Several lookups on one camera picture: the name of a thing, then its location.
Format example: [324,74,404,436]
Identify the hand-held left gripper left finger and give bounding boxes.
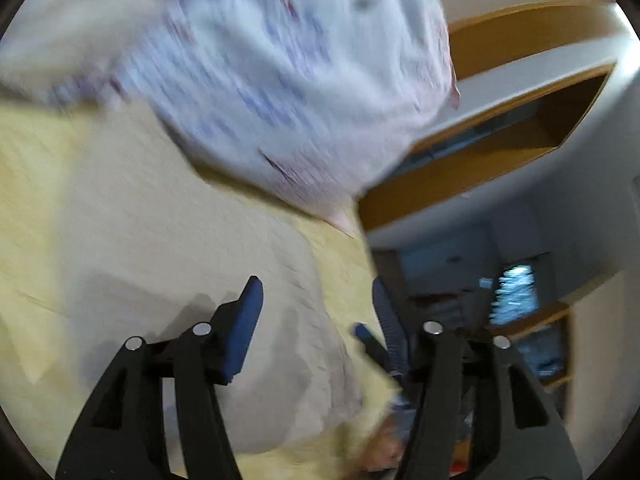
[55,275,264,480]

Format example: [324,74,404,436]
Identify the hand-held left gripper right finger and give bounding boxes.
[371,276,583,480]

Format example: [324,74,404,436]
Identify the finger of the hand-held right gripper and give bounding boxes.
[353,322,403,378]

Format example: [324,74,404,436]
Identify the beige cable-knit sweater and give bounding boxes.
[65,105,371,456]

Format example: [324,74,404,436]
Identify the bright window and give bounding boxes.
[492,265,540,326]

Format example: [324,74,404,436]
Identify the wooden shelf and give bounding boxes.
[487,302,573,391]

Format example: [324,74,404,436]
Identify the blue floral pillow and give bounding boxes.
[50,0,461,238]

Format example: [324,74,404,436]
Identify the yellow patterned bed sheet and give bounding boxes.
[0,100,406,480]

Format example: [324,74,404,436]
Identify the wooden headboard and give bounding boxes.
[357,0,640,233]

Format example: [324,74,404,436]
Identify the pink floral pillow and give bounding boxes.
[0,0,201,106]

